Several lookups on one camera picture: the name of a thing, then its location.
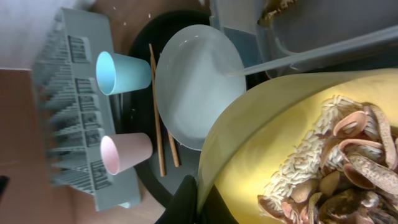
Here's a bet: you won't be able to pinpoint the right wooden chopstick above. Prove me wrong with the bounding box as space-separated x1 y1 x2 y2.
167 131 180 167

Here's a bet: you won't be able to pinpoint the yellow bowl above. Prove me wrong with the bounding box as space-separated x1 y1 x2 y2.
197 68 397 223

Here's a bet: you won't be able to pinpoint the brown printed wrapper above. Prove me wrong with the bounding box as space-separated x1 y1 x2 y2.
257 0 297 27

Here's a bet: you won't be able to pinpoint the wooden chopstick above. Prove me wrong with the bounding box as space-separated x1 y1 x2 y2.
167 131 180 167
149 44 166 177

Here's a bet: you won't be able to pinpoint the white round plate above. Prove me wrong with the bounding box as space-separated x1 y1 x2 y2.
155 25 246 151

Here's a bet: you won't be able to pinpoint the clear plastic bin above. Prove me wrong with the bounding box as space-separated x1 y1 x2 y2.
210 0 397 78

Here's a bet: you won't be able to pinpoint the grey plastic dishwasher rack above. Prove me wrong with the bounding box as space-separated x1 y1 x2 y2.
32 8 141 211

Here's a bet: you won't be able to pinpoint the pink plastic cup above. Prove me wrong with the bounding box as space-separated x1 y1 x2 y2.
100 133 153 175

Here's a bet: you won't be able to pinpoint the light blue plastic cup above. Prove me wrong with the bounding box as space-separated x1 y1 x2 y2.
96 51 152 96

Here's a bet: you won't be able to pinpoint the round black tray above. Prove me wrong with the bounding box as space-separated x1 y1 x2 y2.
119 11 211 206

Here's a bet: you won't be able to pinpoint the left wooden chopstick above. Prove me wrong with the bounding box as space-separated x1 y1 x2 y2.
149 44 166 177

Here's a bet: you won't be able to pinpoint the rice and peanut shell scraps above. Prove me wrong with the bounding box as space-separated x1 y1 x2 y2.
257 95 397 223

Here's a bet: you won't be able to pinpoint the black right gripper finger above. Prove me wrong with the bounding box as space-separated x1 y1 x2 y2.
155 175 238 224

